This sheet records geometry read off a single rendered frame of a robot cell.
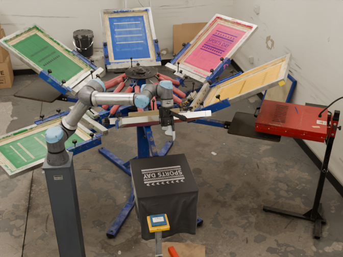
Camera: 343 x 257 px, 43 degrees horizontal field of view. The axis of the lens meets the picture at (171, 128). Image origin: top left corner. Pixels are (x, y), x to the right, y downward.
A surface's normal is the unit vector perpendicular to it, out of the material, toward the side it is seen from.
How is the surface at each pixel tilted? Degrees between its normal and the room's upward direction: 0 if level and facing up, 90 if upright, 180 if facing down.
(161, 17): 90
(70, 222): 90
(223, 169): 0
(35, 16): 90
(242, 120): 0
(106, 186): 0
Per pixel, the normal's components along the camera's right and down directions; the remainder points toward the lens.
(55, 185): 0.10, 0.51
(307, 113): 0.00, -0.86
